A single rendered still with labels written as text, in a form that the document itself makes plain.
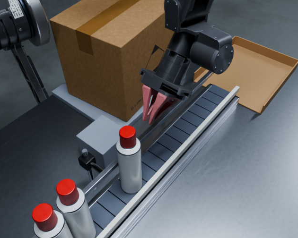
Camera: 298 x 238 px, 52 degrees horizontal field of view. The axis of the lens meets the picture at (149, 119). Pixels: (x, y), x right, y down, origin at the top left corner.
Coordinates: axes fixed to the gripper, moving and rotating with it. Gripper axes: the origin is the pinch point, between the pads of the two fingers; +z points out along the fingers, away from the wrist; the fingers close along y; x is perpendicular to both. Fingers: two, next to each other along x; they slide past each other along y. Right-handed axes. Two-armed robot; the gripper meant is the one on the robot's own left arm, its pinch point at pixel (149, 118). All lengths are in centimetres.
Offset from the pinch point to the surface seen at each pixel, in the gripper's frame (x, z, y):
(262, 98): 51, -13, 10
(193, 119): 28.2, 0.4, -0.3
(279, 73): 64, -24, 9
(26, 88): 101, 55, -151
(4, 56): 111, 48, -199
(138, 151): -2.9, 6.3, 2.5
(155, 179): 7.2, 13.6, 4.8
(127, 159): -3.9, 8.7, 1.4
